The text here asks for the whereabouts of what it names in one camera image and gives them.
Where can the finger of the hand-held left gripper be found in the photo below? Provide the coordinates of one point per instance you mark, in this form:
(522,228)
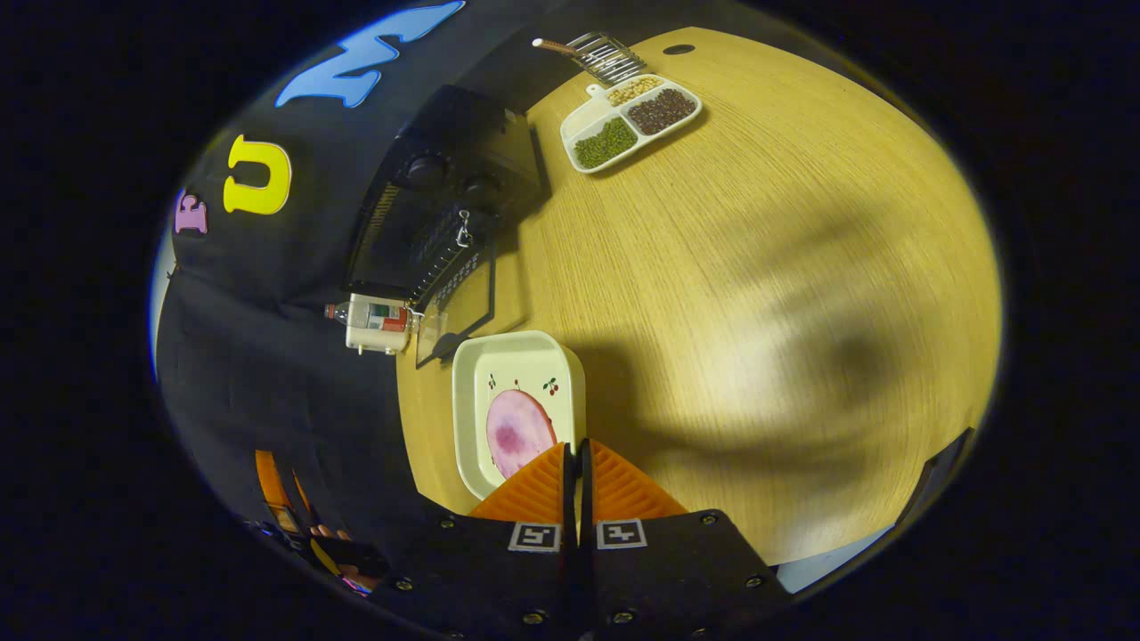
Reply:
(272,485)
(303,494)

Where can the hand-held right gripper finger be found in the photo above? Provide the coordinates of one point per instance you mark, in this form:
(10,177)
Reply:
(586,499)
(570,499)

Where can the pink ham slice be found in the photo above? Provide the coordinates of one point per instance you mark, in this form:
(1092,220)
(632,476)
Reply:
(517,432)

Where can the cream baking tray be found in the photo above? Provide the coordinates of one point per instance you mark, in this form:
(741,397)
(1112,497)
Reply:
(525,356)

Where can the black electric oven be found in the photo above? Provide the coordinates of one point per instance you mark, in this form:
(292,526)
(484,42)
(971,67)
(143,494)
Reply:
(445,151)

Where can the black backdrop cloth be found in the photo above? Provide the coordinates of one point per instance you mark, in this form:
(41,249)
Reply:
(294,374)

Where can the white toaster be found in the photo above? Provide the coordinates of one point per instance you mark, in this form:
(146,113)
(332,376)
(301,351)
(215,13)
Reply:
(361,336)

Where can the clear plastic water bottle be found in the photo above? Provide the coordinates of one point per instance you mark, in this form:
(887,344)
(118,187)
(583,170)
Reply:
(389,317)

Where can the white divided bean dish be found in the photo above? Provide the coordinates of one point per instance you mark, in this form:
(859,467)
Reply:
(606,141)

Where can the black desk grommet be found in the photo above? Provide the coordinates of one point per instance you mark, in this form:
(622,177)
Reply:
(679,49)

